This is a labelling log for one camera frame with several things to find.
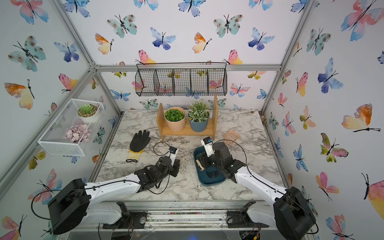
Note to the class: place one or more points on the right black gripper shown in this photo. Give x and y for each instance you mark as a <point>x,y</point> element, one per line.
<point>204,159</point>

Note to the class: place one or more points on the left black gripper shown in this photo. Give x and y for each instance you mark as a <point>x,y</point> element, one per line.
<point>175,168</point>

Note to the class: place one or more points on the beige strap watch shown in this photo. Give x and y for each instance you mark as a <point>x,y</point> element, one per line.
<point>200,165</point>

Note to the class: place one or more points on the teal storage box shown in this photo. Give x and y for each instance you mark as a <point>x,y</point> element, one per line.
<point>202,176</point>

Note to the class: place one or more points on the black watch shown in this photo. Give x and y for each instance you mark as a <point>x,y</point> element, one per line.
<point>212,173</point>

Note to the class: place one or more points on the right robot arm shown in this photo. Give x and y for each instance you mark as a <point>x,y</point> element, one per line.
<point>290,214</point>

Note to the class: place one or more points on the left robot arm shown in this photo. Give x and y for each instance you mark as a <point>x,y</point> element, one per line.
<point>82,203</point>

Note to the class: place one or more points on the pink plastic scoop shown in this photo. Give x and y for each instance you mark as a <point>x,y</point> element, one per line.
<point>231,137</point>

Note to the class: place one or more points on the wooden shelf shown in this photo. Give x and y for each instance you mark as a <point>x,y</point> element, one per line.
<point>186,130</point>

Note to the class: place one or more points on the black work glove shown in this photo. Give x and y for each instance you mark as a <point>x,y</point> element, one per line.
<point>137,146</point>

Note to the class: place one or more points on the blue pot flowering plant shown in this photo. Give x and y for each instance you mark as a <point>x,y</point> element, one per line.
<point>198,114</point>

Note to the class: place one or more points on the pink pot green plant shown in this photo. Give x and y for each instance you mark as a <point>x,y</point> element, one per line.
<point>175,119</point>

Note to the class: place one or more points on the pink artificial flowers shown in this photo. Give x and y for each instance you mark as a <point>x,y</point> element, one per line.
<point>78,134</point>

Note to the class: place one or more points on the white pot succulent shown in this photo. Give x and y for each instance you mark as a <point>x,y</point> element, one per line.
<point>86,112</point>

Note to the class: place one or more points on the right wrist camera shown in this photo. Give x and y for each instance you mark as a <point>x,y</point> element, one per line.
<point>207,143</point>

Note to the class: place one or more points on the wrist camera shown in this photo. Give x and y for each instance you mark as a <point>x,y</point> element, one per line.
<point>207,143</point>
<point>172,154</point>

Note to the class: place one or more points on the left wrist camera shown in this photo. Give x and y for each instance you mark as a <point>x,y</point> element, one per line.
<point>172,154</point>

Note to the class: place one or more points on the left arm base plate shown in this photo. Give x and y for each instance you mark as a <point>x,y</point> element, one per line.
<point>129,220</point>

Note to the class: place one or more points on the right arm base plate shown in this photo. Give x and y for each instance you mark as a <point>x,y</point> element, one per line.
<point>237,219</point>

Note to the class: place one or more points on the black wire basket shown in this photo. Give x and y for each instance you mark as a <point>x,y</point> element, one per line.
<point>181,79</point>

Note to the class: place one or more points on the white mesh wall basket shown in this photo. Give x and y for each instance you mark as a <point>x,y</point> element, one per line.
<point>52,139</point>

